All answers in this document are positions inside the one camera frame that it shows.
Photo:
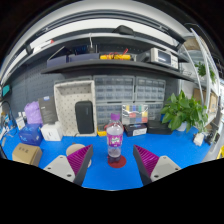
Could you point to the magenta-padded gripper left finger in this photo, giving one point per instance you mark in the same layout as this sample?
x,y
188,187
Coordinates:
x,y
71,166

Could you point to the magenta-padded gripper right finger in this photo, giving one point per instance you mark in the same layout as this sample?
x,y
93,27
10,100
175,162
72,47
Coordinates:
x,y
152,165

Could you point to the clear purple-capped drink bottle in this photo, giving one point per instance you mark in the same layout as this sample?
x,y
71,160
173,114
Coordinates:
x,y
115,138

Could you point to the flat round red coaster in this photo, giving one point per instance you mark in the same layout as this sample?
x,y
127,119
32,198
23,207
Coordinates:
x,y
121,164

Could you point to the black zip case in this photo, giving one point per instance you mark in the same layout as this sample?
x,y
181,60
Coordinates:
x,y
159,127

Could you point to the black box white label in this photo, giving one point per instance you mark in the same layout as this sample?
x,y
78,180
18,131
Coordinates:
x,y
136,130

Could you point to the white carton box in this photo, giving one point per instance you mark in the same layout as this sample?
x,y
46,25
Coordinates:
x,y
51,131

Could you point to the yellow red hand tool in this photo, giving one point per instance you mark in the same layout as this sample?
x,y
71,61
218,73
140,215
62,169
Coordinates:
x,y
101,132

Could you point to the brown cardboard box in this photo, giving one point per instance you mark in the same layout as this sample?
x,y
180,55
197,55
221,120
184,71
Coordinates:
x,y
26,154

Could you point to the black rectangular speaker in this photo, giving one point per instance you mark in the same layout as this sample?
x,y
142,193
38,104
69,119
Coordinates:
x,y
84,117

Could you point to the blue carton box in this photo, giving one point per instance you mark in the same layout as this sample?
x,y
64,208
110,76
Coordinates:
x,y
30,134

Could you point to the small white adapter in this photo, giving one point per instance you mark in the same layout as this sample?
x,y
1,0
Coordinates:
x,y
198,139

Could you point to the clear organizer box colourful parts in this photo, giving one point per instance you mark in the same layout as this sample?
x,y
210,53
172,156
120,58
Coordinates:
x,y
135,114

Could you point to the dark grey flat box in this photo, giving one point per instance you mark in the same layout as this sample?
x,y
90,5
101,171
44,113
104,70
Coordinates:
x,y
47,110

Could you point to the green potted plant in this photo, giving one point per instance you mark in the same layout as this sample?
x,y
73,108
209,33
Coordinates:
x,y
183,111

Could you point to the purple plastic bag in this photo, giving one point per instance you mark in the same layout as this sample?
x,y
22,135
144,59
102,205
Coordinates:
x,y
32,112

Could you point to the white pegboard tray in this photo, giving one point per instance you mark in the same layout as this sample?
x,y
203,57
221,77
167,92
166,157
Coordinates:
x,y
66,100

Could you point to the small white card box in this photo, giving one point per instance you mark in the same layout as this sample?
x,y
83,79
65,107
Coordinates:
x,y
20,123

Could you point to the narrow grey drawer cabinet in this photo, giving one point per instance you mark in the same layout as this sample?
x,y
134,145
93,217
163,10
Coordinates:
x,y
150,88

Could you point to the wide grey drawer cabinet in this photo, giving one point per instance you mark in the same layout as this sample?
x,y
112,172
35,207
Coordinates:
x,y
113,88

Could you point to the teal device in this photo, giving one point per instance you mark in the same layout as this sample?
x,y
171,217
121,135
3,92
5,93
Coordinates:
x,y
5,90

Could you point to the white metal rack unit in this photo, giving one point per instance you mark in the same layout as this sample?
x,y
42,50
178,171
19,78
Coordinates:
x,y
201,70

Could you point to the dark workbench shelf unit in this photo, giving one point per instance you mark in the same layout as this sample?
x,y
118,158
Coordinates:
x,y
110,64

